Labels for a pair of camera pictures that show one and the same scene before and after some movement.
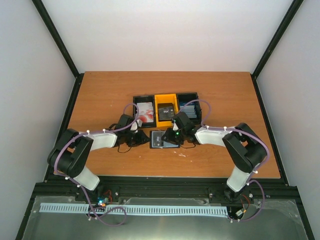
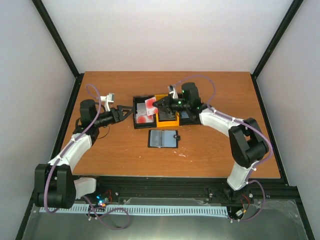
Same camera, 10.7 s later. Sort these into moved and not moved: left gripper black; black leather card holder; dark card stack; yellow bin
Moved: left gripper black
Not moved: black leather card holder; yellow bin; dark card stack
